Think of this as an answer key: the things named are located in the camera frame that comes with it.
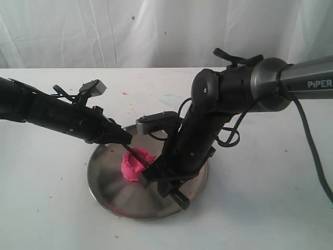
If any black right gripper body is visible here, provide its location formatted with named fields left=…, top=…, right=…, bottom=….
left=156, top=109, right=224, bottom=180

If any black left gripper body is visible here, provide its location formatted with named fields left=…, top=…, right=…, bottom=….
left=31, top=95, right=118, bottom=145

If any black knife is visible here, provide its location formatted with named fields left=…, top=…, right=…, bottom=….
left=124, top=145, right=190, bottom=210

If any pink dough lump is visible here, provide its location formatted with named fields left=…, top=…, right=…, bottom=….
left=121, top=147, right=156, bottom=182

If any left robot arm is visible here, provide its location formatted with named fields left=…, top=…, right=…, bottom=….
left=1, top=78, right=132, bottom=145

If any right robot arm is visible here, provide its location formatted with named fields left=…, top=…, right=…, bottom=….
left=137, top=48, right=332, bottom=203

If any white backdrop curtain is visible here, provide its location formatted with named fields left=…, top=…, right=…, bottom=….
left=1, top=1, right=332, bottom=68

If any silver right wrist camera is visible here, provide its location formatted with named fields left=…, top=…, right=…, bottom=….
left=136, top=111, right=180, bottom=135

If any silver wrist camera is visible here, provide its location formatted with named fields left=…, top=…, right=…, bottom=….
left=79, top=79, right=107, bottom=98
left=136, top=111, right=180, bottom=135

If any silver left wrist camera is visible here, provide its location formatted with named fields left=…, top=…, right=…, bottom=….
left=79, top=79, right=107, bottom=98

